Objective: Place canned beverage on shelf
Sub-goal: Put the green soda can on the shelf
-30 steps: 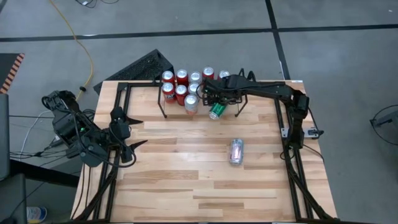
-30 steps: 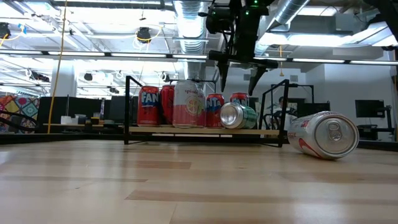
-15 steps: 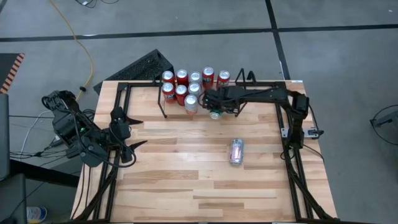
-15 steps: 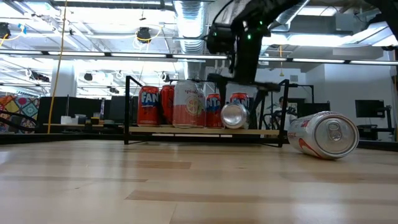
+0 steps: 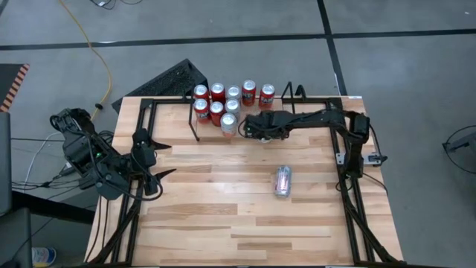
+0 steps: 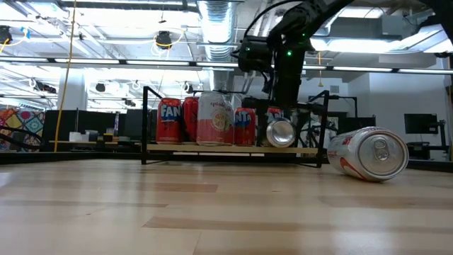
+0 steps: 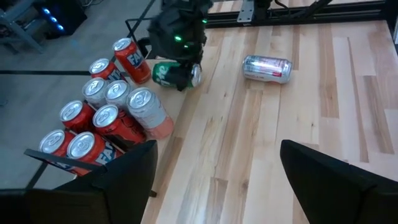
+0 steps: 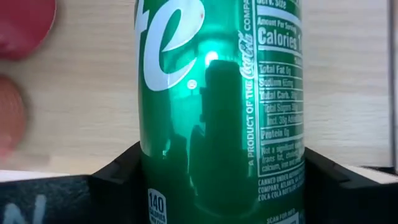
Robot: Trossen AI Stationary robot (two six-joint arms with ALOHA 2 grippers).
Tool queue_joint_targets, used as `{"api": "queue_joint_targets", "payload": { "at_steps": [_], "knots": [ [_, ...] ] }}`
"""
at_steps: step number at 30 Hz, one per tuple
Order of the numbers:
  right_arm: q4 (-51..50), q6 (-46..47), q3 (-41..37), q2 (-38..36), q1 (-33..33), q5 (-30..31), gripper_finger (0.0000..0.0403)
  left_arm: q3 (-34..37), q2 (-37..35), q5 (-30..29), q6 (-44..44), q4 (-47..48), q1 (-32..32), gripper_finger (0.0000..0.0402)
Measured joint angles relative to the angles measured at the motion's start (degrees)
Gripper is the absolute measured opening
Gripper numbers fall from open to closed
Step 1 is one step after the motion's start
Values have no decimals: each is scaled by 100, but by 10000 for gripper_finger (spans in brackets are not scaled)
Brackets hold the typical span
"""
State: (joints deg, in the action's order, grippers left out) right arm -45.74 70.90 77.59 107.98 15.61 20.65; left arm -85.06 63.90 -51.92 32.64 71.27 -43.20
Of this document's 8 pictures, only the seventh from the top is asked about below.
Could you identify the black aluminium table frame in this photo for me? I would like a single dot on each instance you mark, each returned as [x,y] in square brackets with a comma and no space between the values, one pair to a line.
[311,15]

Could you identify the black computer tower, glowing lights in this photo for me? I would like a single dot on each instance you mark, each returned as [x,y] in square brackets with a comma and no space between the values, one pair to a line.
[68,18]

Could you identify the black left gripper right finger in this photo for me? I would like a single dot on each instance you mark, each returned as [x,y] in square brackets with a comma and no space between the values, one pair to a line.
[342,202]

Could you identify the silver beverage can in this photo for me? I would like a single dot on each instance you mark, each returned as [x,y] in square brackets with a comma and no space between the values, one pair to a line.
[267,70]
[146,109]

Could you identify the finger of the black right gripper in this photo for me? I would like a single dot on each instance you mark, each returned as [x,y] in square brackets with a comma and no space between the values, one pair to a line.
[184,79]

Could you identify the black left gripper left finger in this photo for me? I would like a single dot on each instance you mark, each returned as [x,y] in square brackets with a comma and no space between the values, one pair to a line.
[77,205]

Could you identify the silver mounting plate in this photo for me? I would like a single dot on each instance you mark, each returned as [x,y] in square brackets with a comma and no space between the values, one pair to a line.
[245,11]

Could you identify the green Sprite can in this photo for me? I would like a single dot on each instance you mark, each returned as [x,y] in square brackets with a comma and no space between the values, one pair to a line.
[164,76]

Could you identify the wooden table with grey legs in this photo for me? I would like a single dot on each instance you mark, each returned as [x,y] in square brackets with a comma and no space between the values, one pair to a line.
[18,31]

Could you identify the black table clamp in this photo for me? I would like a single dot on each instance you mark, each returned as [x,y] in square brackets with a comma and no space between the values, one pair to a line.
[143,42]

